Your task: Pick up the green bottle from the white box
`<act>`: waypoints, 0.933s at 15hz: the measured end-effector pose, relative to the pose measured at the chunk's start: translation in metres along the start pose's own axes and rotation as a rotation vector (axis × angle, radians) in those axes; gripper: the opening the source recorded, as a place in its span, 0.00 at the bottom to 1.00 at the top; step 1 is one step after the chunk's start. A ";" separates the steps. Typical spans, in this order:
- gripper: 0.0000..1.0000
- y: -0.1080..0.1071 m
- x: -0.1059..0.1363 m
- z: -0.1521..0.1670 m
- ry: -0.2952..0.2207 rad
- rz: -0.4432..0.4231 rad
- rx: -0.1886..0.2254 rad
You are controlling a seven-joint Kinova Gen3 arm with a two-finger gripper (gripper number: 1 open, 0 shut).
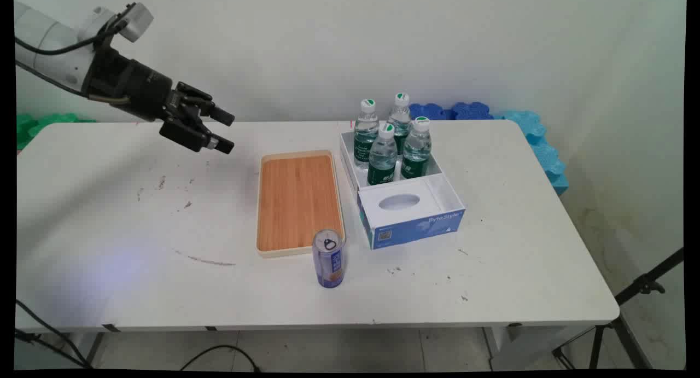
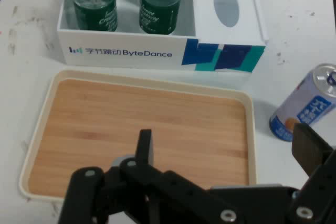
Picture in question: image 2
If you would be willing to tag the white ByteDance cardboard box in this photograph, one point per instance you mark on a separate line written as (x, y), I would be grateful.
(118, 53)

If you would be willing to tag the wooden tray with cream rim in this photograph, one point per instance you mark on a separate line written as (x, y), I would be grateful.
(131, 116)

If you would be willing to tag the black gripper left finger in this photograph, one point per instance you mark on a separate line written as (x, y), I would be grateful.
(141, 182)

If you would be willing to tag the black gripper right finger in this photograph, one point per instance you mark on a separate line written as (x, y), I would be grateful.
(309, 150)

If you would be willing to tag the blue and silver drink can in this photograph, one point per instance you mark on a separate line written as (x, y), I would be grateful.
(302, 103)

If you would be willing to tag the green label water bottle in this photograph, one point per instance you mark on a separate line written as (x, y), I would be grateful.
(94, 16)
(160, 16)

